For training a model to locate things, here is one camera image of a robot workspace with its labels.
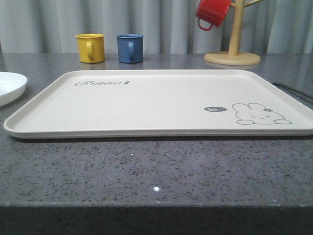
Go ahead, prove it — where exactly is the white round plate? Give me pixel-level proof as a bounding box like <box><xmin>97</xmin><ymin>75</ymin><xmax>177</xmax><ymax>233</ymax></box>
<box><xmin>0</xmin><ymin>71</ymin><xmax>27</xmax><ymax>107</ymax></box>

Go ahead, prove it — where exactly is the beige rabbit serving tray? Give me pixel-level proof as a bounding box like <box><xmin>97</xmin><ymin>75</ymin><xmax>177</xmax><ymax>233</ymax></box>
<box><xmin>4</xmin><ymin>70</ymin><xmax>313</xmax><ymax>139</ymax></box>

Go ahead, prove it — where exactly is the wooden mug tree stand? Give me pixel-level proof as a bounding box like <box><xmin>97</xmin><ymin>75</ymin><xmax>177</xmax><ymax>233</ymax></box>
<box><xmin>204</xmin><ymin>0</ymin><xmax>262</xmax><ymax>66</ymax></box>

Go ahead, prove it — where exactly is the grey pleated curtain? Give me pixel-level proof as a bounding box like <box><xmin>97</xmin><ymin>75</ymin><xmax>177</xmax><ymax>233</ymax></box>
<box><xmin>0</xmin><ymin>0</ymin><xmax>313</xmax><ymax>54</ymax></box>

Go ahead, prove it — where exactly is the silver metal chopstick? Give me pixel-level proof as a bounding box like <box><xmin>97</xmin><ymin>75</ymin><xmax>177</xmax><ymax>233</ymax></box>
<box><xmin>272</xmin><ymin>82</ymin><xmax>313</xmax><ymax>99</ymax></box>

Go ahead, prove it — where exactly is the yellow enamel mug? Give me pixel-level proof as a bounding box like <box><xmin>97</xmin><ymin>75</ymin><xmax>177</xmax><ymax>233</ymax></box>
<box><xmin>75</xmin><ymin>33</ymin><xmax>105</xmax><ymax>63</ymax></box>

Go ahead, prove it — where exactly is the blue enamel mug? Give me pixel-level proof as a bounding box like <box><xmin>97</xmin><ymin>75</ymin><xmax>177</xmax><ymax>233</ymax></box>
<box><xmin>116</xmin><ymin>34</ymin><xmax>144</xmax><ymax>63</ymax></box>

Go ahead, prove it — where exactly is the red enamel mug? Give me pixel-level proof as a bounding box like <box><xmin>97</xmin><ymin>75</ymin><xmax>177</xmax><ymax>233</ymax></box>
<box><xmin>196</xmin><ymin>0</ymin><xmax>231</xmax><ymax>31</ymax></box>

